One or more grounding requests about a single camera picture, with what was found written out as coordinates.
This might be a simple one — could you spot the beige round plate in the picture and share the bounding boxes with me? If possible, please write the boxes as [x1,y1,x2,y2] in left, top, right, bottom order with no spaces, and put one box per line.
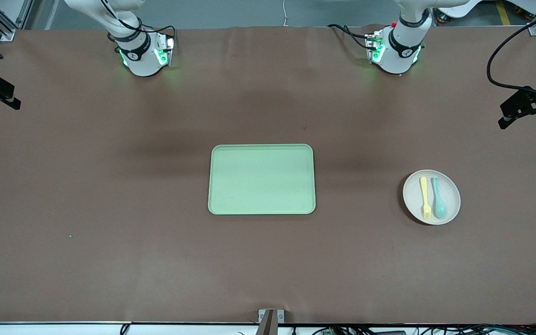
[402,169,461,226]

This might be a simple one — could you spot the yellow plastic fork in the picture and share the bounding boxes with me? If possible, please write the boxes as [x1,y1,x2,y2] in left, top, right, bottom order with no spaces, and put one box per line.
[419,176,432,221]

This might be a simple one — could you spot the teal plastic spoon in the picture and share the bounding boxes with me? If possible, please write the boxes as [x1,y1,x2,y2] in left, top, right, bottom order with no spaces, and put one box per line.
[431,177,447,220]

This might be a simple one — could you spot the brown table cover mat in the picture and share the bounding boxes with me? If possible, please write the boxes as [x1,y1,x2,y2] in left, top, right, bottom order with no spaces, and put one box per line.
[0,24,536,325]

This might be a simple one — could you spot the light green rectangular tray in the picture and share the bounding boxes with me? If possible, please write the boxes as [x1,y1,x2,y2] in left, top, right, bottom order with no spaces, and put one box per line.
[208,144,316,215]

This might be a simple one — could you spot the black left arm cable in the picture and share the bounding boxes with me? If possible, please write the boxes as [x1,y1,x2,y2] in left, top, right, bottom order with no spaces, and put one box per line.
[486,4,536,101]

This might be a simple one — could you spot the black base cable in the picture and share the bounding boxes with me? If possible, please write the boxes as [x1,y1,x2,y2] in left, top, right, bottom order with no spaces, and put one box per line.
[128,24,177,40]
[327,23,374,51]

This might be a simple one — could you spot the tangled black cables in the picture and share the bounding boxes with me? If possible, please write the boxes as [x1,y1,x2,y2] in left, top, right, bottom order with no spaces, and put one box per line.
[119,323,536,335]

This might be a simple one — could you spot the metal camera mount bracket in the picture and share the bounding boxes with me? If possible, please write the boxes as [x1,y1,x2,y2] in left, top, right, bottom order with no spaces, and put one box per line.
[257,308,286,335]

